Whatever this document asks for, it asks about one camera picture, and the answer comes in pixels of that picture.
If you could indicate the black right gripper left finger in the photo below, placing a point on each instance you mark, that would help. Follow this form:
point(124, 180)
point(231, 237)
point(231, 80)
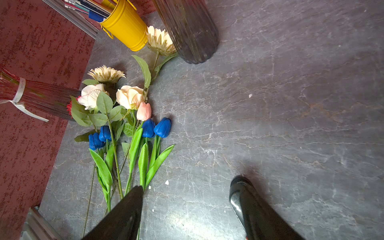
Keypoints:
point(123, 222)

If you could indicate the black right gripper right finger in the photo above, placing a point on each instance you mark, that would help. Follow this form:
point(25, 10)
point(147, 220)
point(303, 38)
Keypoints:
point(261, 222)

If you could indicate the white rose flower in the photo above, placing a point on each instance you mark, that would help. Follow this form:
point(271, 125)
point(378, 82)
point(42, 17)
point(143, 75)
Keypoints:
point(130, 97)

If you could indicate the pale pink rose flower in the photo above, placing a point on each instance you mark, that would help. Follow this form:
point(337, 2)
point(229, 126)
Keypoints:
point(89, 95)

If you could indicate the blue tulip pair left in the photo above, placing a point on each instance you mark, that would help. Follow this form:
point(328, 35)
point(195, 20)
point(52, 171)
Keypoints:
point(98, 140)

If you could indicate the pink tulip bud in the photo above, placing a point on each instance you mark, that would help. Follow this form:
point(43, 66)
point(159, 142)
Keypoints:
point(144, 112)

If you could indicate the red gerbera flower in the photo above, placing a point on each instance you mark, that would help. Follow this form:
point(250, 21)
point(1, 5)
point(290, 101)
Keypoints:
point(69, 109)

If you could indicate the cream gerbera flower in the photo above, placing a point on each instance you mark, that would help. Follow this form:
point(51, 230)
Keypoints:
point(160, 42)
point(106, 75)

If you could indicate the red glass vase with ribbon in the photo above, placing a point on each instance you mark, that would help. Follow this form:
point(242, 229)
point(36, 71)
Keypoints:
point(25, 94)

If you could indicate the yellow metal pen bucket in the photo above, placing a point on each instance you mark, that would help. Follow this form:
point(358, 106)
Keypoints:
point(126, 25)

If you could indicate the aluminium corner profile left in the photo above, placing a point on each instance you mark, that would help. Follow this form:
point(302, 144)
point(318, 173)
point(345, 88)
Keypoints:
point(74, 15)

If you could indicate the dark ribbed glass vase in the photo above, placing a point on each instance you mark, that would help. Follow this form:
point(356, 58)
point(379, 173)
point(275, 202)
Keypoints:
point(191, 28)

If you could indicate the pens in bucket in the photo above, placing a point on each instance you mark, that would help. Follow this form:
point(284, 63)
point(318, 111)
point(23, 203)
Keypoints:
point(95, 10)

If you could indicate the aluminium front rail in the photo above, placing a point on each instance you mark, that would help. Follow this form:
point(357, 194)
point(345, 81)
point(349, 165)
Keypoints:
point(37, 228)

